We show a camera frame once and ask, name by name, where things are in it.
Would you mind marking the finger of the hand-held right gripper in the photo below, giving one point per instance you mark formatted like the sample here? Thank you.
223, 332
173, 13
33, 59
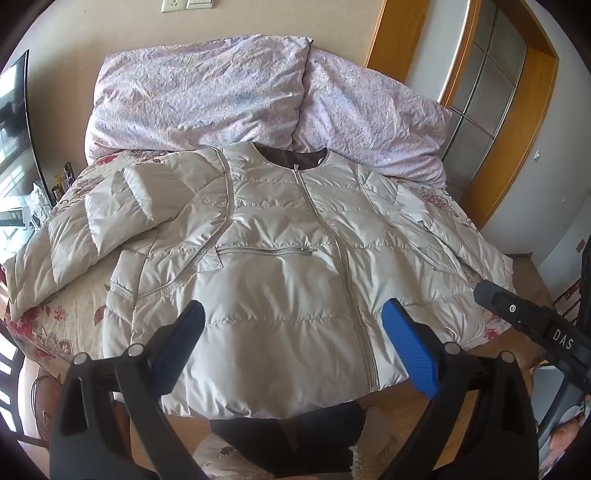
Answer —
505, 302

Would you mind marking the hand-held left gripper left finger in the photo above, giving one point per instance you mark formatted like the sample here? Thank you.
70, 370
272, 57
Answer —
180, 337

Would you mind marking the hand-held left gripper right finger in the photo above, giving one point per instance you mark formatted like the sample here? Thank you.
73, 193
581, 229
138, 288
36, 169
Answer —
411, 350

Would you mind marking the white down jacket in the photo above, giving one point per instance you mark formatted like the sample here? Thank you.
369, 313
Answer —
277, 258

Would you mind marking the floral bedsheet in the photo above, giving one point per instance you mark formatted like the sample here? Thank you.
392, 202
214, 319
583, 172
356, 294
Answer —
69, 318

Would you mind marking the dark bottle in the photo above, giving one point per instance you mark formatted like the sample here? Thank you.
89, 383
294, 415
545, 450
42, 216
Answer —
68, 174

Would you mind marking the frosted glass door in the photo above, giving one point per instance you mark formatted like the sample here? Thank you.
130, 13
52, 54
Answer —
494, 78

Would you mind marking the left lilac pillow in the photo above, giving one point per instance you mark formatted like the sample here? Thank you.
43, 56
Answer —
207, 92

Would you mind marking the black television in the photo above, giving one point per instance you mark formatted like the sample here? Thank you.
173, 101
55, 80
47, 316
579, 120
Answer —
18, 138

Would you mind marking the carved wooden bed frame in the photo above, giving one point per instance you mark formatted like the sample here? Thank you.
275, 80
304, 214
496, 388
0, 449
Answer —
39, 401

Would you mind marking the wide wooden door frame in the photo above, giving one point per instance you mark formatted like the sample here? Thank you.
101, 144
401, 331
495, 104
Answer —
531, 115

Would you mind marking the narrow wooden door frame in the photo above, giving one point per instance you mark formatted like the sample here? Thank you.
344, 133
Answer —
399, 37

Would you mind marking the beige wall socket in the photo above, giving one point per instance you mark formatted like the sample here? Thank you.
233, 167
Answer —
173, 4

